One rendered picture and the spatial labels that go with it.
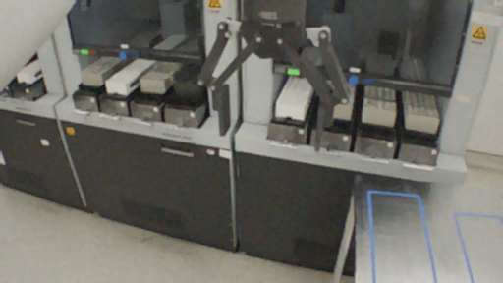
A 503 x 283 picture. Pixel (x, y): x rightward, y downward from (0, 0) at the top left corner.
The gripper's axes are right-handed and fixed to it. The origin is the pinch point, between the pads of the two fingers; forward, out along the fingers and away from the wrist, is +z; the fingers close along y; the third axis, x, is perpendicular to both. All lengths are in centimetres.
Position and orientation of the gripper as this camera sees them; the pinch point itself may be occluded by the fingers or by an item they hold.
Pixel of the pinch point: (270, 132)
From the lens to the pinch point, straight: 53.5
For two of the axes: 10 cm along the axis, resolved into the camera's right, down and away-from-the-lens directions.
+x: 2.8, -5.2, 8.0
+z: 0.0, 8.4, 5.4
